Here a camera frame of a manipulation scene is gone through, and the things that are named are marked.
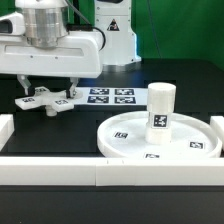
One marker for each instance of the white front fence bar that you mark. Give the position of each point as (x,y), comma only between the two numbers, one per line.
(110,171)

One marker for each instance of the white fence block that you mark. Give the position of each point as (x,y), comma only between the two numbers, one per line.
(6,128)
(217,124)

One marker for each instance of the white round table top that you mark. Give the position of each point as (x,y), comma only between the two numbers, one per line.
(139,135)

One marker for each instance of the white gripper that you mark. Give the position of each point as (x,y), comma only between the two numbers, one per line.
(76,55)

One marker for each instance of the white right fence block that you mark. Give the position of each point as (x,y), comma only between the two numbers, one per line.
(217,124)

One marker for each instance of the white left fence block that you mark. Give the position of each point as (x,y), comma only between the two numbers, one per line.
(6,128)

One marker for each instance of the white cross-shaped table base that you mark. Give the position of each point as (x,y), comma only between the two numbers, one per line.
(53,102)

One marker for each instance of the white fiducial marker sheet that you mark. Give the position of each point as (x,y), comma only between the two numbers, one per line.
(110,96)

